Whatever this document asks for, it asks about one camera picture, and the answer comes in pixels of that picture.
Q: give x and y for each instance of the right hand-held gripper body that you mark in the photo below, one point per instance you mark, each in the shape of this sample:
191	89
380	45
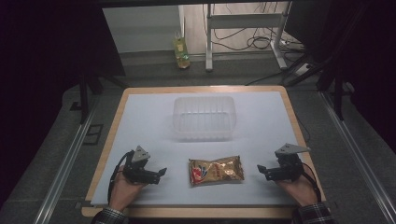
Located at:
288	169

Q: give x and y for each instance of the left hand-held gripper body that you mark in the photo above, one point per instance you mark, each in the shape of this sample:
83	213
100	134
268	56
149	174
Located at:
140	172

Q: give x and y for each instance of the gold snack packet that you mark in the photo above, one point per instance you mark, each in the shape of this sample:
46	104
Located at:
214	171

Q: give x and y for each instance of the clear plastic container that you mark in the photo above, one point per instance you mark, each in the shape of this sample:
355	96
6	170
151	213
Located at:
204	119

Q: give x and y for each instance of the person's left hand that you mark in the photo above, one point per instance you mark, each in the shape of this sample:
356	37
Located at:
124	191

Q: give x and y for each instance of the person's right hand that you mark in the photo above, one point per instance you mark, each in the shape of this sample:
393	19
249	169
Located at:
299	191

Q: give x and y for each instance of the white table mat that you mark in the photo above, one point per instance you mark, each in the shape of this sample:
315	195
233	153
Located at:
155	137

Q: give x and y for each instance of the black floor plate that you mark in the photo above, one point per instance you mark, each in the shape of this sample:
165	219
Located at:
93	134

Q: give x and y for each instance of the black metal stand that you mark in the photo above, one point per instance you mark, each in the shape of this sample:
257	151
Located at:
84	96
337	93

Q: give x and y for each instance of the white power strip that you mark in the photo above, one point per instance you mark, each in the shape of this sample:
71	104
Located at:
302	69

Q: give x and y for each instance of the yellow drink bottle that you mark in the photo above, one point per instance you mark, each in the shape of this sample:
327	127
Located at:
181	51

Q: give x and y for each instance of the dark curtain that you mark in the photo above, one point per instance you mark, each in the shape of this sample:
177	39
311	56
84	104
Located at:
37	62
370	62

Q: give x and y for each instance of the aluminium floor rail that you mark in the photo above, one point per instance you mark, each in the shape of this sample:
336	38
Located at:
361	161
62	174

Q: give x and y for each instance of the white desk frame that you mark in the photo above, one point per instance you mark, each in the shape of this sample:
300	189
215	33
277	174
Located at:
243	21

